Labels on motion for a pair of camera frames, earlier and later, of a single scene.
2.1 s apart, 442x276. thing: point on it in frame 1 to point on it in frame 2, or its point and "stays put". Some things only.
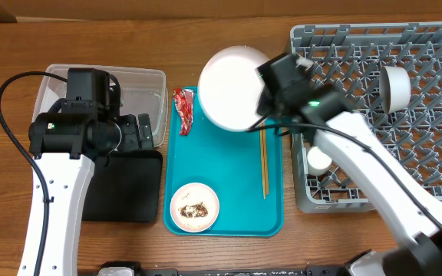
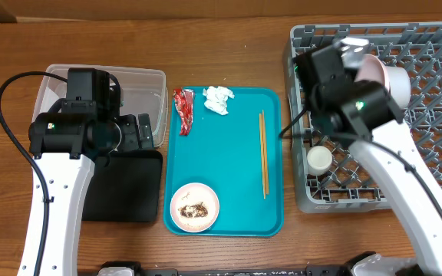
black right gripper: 268,104 to 305,102
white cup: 394,89 stays put
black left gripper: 133,141 stays put
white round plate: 229,87 to 372,69
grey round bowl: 318,163 stays put
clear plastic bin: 141,90 stays put
